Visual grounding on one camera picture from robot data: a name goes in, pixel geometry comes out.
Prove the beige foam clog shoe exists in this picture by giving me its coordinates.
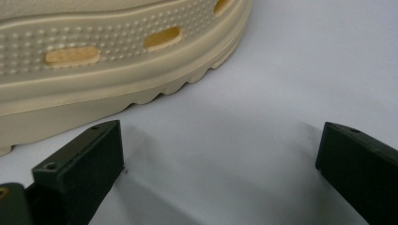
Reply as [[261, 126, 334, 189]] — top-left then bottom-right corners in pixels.
[[0, 0, 253, 157]]

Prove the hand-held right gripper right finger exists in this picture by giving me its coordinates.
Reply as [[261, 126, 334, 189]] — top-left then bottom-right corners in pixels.
[[314, 121, 398, 225]]

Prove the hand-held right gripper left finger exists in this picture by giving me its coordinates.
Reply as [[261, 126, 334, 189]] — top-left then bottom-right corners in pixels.
[[26, 119, 125, 225]]

